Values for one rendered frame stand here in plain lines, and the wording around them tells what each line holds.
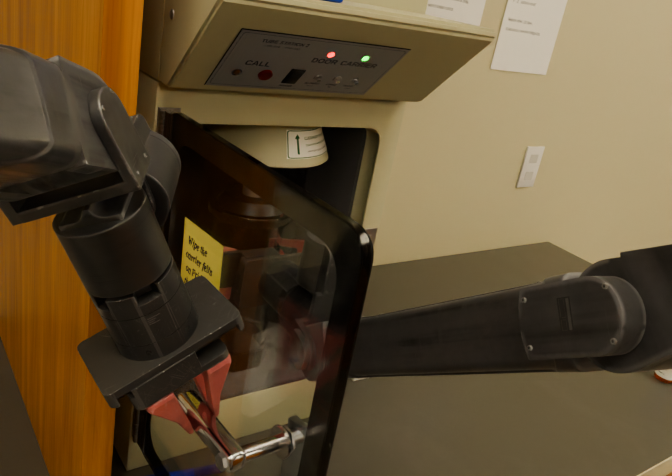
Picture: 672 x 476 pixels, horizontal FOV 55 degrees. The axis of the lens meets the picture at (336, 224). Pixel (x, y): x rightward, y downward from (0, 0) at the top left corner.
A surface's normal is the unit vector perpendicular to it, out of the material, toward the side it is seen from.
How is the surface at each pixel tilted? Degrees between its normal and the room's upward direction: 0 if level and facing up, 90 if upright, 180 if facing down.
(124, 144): 63
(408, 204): 90
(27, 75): 56
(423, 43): 135
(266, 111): 90
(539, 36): 90
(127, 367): 25
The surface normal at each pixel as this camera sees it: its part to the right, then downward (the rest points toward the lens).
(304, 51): 0.27, 0.92
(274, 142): 0.31, -0.01
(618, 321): -0.90, -0.04
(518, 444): 0.18, -0.92
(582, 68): 0.57, 0.39
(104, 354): -0.18, -0.80
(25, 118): 0.92, -0.21
